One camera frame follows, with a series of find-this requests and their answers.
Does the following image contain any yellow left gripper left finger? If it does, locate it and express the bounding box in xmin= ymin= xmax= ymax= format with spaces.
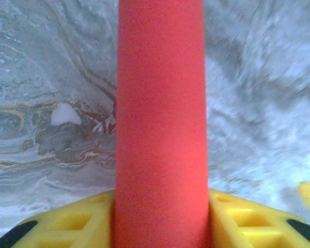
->
xmin=0 ymin=190 xmax=116 ymax=248

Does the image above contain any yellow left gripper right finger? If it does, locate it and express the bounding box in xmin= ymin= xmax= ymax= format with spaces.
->
xmin=208 ymin=188 xmax=310 ymax=248

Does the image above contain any red cloth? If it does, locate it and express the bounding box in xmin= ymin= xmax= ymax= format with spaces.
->
xmin=110 ymin=0 xmax=213 ymax=248

